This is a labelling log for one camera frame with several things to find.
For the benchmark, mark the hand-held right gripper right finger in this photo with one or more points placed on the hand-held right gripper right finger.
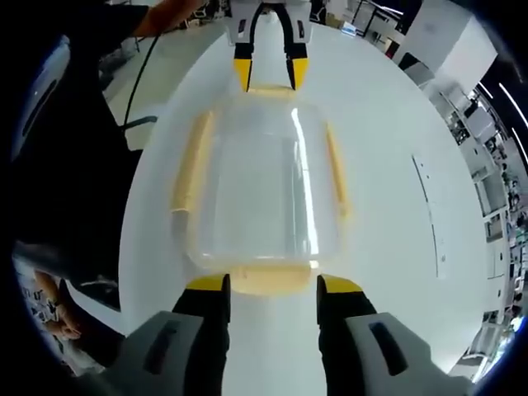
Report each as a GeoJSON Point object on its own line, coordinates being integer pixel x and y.
{"type": "Point", "coordinates": [350, 342]}

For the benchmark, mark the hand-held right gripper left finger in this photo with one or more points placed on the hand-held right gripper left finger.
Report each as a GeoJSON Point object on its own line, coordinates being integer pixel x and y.
{"type": "Point", "coordinates": [194, 342]}

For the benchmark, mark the clear storage box yellow latches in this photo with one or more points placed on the clear storage box yellow latches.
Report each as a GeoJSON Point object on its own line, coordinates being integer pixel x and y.
{"type": "Point", "coordinates": [255, 185]}

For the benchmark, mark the light blue box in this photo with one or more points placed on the light blue box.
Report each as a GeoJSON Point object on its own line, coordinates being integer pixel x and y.
{"type": "Point", "coordinates": [350, 29]}

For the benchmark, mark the printed cloth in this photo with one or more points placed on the printed cloth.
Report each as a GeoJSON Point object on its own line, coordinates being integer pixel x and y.
{"type": "Point", "coordinates": [31, 297]}

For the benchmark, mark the person's dark clothing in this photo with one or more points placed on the person's dark clothing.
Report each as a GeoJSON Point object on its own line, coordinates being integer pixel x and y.
{"type": "Point", "coordinates": [70, 144]}

